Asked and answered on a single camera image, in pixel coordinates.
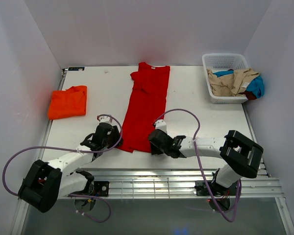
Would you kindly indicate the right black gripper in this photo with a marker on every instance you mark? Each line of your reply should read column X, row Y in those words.
column 155, row 150

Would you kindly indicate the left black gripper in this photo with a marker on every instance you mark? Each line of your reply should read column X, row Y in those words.
column 116, row 134

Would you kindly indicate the orange t shirt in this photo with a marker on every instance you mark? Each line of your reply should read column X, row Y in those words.
column 68, row 103

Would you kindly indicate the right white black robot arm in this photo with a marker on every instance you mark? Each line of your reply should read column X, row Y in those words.
column 241, row 154

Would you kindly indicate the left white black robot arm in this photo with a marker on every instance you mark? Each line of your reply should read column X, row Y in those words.
column 46, row 182

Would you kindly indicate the blue label sticker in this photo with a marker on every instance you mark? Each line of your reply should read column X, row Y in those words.
column 76, row 69

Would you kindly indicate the beige t shirt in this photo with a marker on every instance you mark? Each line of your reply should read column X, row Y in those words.
column 230, row 83

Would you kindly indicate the white plastic laundry basket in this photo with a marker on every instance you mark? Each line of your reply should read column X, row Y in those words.
column 226, row 63

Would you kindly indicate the dark red t shirt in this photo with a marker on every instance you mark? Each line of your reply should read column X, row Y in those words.
column 250, row 95

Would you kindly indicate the blue t shirt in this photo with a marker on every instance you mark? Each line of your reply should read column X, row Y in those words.
column 257, row 85

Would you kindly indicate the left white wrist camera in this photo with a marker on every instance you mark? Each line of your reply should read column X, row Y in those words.
column 104, row 121

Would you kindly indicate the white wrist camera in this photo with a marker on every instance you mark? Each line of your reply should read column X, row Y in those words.
column 104, row 121
column 160, row 125

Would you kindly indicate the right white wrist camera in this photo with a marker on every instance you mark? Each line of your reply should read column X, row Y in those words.
column 160, row 125

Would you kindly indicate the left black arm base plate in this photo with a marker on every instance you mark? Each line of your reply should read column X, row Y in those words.
column 96, row 188

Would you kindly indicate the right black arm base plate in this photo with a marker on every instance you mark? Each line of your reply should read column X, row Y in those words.
column 205, row 188

